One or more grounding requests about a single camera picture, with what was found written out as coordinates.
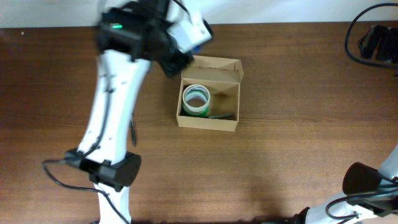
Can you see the black clear pen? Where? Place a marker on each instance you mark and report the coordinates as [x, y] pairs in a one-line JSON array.
[[133, 131]]

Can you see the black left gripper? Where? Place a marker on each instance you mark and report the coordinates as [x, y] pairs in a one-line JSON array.
[[175, 64]]

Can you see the brown cardboard box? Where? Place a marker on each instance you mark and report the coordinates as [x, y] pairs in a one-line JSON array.
[[210, 86]]

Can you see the white masking tape roll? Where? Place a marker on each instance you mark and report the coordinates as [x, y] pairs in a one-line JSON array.
[[196, 102]]

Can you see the green tape roll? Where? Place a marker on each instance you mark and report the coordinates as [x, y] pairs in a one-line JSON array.
[[196, 112]]

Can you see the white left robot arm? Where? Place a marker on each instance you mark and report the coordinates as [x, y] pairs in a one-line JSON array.
[[129, 38]]

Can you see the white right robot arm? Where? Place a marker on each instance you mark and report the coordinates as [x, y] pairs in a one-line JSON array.
[[366, 192]]

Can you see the blue pen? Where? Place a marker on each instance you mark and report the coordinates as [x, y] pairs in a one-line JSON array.
[[197, 49]]

